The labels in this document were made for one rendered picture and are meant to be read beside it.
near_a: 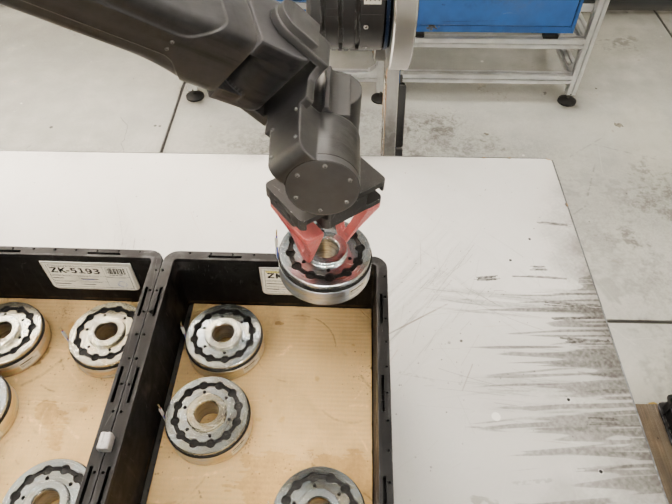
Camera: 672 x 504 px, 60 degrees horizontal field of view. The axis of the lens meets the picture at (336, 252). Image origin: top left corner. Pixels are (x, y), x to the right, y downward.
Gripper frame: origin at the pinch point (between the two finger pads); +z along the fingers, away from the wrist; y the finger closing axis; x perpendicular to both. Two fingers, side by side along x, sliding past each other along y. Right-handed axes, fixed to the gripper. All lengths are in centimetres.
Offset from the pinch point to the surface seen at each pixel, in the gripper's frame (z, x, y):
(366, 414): 21.9, -11.0, -1.0
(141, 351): 12.7, 7.8, -20.8
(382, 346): 11.9, -8.7, 2.4
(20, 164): 37, 82, -20
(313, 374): 22.1, -2.3, -3.1
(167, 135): 107, 163, 39
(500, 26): 67, 101, 162
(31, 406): 23.2, 15.7, -34.8
